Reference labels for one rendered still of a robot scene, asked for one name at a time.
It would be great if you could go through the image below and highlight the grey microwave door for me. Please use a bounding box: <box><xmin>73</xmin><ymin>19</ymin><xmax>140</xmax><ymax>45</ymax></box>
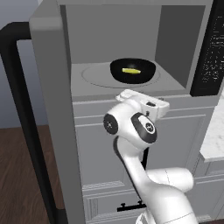
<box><xmin>28</xmin><ymin>0</ymin><xmax>87</xmax><ymax>224</ymax></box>

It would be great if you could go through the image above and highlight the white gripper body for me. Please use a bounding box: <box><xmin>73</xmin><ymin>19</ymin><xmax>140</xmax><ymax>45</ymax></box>
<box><xmin>115</xmin><ymin>88</ymin><xmax>166</xmax><ymax>103</ymax></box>

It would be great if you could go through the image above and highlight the grey cabinet panel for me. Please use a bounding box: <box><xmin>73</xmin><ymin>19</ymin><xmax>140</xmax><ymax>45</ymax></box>
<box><xmin>73</xmin><ymin>96</ymin><xmax>218</xmax><ymax>187</ymax></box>

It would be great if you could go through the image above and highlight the grey microwave oven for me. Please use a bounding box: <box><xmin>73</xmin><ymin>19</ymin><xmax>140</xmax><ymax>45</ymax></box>
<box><xmin>56</xmin><ymin>0</ymin><xmax>224</xmax><ymax>99</ymax></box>

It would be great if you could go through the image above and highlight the yellow lemon wedge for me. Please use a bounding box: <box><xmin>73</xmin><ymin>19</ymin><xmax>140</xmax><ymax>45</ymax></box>
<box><xmin>122</xmin><ymin>67</ymin><xmax>142</xmax><ymax>75</ymax></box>

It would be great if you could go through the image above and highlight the grey drawer front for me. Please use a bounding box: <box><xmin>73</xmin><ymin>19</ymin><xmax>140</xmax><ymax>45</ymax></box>
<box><xmin>82</xmin><ymin>176</ymin><xmax>224</xmax><ymax>224</ymax></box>

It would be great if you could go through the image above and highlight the black bowl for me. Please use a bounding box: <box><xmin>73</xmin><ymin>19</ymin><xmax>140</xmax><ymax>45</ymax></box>
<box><xmin>109</xmin><ymin>57</ymin><xmax>157</xmax><ymax>85</ymax></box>

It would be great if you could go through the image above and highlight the black drawer handle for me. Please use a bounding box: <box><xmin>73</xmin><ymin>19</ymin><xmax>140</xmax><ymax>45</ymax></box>
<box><xmin>116</xmin><ymin>200</ymin><xmax>147</xmax><ymax>213</ymax></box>

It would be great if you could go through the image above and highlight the grey base cabinet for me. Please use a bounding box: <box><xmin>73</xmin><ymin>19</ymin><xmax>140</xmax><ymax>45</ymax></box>
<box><xmin>194</xmin><ymin>156</ymin><xmax>224</xmax><ymax>222</ymax></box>

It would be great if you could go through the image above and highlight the black microwave door handle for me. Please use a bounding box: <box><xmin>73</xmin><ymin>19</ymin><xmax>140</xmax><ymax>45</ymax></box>
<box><xmin>0</xmin><ymin>21</ymin><xmax>68</xmax><ymax>224</ymax></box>

